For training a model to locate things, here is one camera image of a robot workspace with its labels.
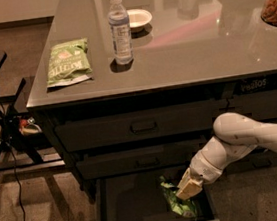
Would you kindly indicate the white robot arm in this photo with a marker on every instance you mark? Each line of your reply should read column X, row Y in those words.
column 235, row 136

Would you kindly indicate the green rice chip bag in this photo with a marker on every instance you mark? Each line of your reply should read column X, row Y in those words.
column 186, row 208

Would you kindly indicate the colourful items on shelf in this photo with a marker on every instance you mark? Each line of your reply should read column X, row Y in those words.
column 29, row 127

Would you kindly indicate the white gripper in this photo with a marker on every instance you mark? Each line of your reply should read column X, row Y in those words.
column 206, row 170

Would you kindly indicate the open bottom drawer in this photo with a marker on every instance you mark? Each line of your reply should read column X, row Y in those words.
column 139, row 197

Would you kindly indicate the clear plastic water bottle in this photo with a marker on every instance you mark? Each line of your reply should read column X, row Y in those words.
column 118, row 19

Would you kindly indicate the dark drawer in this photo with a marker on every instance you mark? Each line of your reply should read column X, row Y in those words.
column 141, row 125
column 144, row 158
column 258, row 159
column 259, row 106

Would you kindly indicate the dark bottom right drawer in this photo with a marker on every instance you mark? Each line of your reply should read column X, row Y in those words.
column 258, row 159

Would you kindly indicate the dark middle left drawer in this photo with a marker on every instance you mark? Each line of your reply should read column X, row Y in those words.
column 144, row 158

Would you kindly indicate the black laptop stand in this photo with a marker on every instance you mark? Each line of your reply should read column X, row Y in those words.
column 18, row 150

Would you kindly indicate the green kettle chip bag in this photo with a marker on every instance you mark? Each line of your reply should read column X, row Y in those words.
column 68, row 64

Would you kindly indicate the dark top left drawer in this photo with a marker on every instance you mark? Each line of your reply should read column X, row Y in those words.
column 141, row 125

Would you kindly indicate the white bowl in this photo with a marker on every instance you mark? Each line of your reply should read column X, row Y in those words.
column 139, row 19

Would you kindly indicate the dark top right drawer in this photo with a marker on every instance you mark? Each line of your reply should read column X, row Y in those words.
column 259, row 106

